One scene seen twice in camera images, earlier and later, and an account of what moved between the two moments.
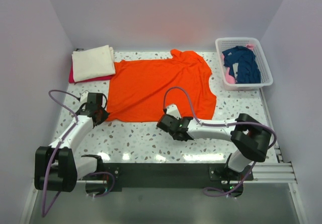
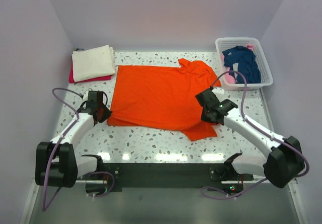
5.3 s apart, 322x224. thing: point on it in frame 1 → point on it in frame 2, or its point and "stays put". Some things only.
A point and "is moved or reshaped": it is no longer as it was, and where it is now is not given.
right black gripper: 179,120 → 204,117
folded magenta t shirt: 71,79 stays put
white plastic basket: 266,78 stays put
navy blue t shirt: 248,72 stays put
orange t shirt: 142,90 is moved or reshaped
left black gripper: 104,116 stays put
